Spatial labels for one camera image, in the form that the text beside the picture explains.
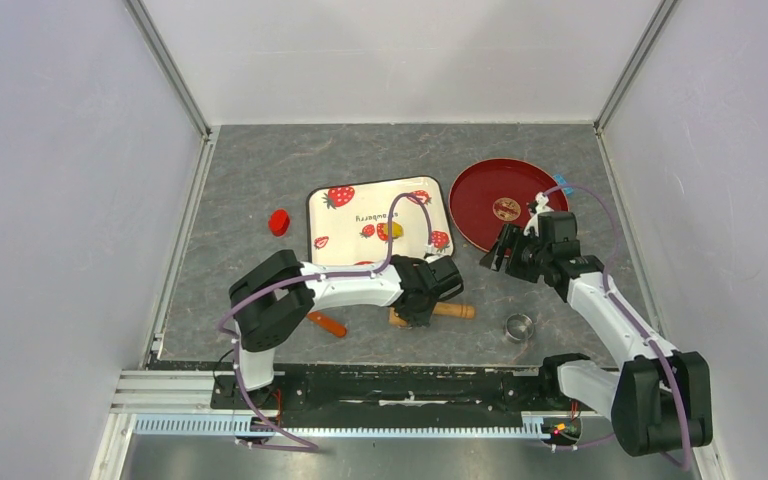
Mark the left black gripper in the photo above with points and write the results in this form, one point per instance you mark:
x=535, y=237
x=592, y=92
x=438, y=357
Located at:
x=418, y=319

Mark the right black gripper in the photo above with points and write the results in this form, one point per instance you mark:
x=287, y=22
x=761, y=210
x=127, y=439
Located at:
x=511, y=238

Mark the wooden dough roller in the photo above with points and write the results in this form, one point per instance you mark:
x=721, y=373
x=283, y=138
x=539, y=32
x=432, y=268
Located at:
x=460, y=311

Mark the yellow dough piece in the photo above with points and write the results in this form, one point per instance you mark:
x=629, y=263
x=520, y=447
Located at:
x=391, y=231

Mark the white strawberry print tray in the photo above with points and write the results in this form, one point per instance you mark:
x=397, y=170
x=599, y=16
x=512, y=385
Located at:
x=344, y=221

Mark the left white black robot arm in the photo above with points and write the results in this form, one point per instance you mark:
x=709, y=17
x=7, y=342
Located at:
x=269, y=303

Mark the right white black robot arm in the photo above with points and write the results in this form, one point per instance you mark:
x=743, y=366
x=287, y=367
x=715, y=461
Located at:
x=658, y=398

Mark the round red plate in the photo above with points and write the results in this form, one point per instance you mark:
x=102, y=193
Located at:
x=494, y=192

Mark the small blue plastic piece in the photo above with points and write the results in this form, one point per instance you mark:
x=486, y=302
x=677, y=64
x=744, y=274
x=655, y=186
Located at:
x=561, y=181

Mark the small red cap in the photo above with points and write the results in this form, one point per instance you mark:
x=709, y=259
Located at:
x=279, y=222

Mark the orange handled metal scraper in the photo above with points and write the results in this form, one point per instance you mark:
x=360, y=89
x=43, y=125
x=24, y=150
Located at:
x=328, y=324

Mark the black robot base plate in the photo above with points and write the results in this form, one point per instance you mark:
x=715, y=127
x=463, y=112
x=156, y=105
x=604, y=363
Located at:
x=392, y=396

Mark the aluminium frame rail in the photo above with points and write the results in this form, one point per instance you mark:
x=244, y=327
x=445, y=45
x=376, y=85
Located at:
x=206, y=403

